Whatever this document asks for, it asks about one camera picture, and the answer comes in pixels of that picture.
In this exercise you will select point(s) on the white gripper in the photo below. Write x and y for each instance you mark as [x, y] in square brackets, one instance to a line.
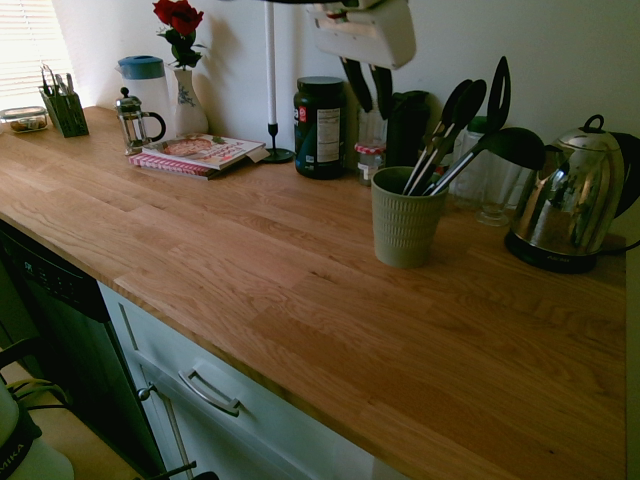
[365, 37]

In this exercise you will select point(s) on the steel tongs with black tips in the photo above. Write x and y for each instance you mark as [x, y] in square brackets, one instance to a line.
[465, 107]

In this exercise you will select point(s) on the white robot base section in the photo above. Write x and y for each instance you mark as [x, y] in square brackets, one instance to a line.
[30, 460]

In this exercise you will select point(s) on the black candle holder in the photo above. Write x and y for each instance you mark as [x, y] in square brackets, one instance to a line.
[280, 156]

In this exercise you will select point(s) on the green ribbed utensil holder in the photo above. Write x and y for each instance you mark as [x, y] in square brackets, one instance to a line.
[402, 225]

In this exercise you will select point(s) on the empty clear glass jar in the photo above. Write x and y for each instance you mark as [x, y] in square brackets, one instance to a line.
[367, 127]

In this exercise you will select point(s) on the black shaker bottle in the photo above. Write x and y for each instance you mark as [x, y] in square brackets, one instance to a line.
[406, 135]

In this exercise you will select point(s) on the black protein powder tub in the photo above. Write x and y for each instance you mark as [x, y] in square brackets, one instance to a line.
[320, 130]

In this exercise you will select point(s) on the glass jar red checked lid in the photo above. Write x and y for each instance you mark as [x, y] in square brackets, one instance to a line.
[369, 165]

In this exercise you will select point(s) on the tall white candle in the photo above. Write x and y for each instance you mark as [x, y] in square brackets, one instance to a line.
[270, 65]

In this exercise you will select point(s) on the black slotted spatula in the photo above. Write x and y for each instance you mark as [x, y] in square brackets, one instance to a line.
[500, 100]

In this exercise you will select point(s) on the white paper tag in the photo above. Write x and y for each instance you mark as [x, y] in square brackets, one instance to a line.
[257, 155]

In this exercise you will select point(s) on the clear bottle with green lid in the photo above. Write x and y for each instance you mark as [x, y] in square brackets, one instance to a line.
[472, 190]

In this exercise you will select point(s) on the footed clear drinking glass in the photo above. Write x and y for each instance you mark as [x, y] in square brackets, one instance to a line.
[495, 210]

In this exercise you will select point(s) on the food processor cookbook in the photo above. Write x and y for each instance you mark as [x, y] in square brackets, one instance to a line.
[200, 149]

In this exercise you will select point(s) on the white vase with blue print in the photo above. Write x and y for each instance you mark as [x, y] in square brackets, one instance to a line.
[190, 110]

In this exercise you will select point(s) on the red roses bouquet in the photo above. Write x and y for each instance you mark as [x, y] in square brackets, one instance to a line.
[180, 20]

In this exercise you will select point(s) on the white pitcher with blue lid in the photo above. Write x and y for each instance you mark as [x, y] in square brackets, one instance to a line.
[145, 90]

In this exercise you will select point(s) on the stainless steel electric kettle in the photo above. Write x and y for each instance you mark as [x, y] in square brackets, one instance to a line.
[570, 200]

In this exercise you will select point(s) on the black kettle base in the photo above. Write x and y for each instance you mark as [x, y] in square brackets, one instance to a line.
[545, 257]

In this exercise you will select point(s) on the glass French press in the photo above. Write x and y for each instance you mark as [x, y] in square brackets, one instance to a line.
[132, 125]

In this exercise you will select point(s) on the metal utensil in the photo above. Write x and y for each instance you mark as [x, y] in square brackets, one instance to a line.
[60, 85]
[69, 84]
[48, 82]

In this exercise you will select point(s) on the green cutlery caddy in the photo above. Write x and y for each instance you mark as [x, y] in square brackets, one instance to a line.
[67, 117]

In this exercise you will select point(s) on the glass food container with lid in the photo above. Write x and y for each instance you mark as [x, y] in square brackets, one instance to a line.
[22, 120]

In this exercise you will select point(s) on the white kitchen cabinet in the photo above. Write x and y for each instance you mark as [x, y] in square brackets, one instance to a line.
[260, 430]

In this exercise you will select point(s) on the round metal cabinet knob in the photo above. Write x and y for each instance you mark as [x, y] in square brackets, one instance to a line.
[146, 392]

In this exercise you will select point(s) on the black dishwasher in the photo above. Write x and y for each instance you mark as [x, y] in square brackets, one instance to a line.
[75, 325]

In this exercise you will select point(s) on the black stand rod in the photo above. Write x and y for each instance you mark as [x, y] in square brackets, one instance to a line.
[175, 467]

